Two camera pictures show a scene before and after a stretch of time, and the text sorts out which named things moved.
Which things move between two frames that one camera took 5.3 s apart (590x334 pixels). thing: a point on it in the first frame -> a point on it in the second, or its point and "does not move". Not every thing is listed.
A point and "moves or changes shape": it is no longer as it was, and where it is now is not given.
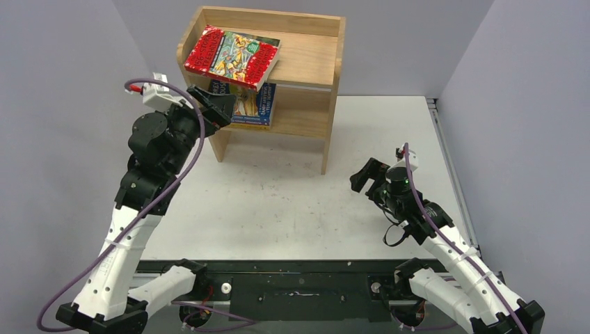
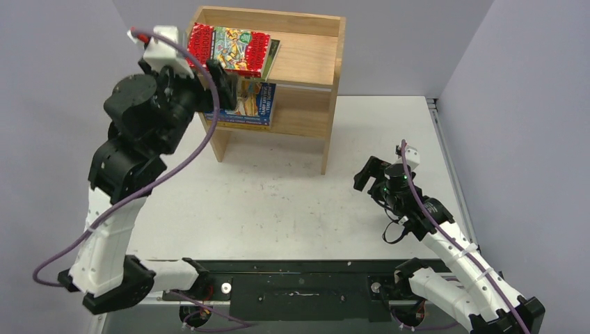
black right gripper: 374,179 does not move
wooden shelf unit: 307,74 does not move
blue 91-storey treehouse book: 252,106 does not move
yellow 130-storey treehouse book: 247,126 does not move
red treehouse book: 231,58 moves or changes shape
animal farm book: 270,42 -> 270,59
